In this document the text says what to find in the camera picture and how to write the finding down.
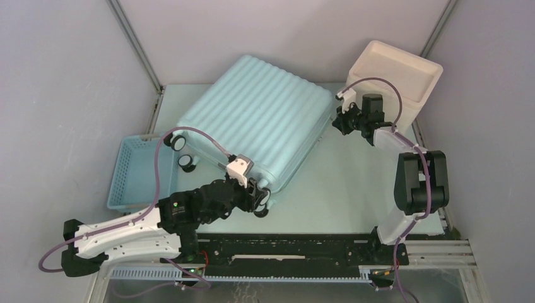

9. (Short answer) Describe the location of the light blue ribbed suitcase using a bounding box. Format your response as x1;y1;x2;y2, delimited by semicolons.
164;55;332;194

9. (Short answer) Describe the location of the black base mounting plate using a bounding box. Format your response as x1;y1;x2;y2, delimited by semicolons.
173;233;409;279

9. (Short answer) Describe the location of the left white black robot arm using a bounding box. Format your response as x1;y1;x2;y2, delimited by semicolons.
61;179;271;277

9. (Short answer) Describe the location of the cream plastic drawer cabinet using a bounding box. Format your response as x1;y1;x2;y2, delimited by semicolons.
342;40;444;133

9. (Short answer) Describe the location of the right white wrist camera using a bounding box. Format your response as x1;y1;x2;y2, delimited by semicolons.
335;88;356;114

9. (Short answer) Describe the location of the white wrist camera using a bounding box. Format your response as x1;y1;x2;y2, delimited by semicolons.
226;155;254;188
335;88;356;114

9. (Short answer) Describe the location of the aluminium frame rail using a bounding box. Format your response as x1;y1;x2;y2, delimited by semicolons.
86;234;489;302

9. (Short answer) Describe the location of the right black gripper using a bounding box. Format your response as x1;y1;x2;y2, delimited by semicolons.
334;101;368;135

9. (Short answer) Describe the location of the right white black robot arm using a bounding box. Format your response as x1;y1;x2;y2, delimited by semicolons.
332;93;450;264

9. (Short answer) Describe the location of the blue perforated plastic basket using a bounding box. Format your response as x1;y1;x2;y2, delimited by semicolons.
107;134;179;213

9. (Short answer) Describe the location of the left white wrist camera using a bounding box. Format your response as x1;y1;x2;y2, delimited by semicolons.
226;155;254;188

